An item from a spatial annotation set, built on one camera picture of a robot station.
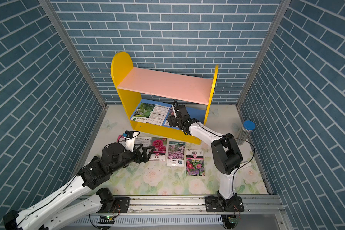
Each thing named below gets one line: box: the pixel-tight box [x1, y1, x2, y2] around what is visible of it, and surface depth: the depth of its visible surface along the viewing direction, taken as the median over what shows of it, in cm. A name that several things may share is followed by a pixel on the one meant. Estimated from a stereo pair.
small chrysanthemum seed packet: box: [185, 149, 206, 177], surface depth 91 cm
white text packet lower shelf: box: [146, 103, 170, 127], surface depth 98 cm
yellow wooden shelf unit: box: [111, 51, 219, 144], surface depth 80 cm
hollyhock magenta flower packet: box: [149, 137, 168, 161], surface depth 98 cm
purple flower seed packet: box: [166, 141, 186, 167], surface depth 93 cm
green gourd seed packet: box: [130, 102, 156, 124], surface depth 98 cm
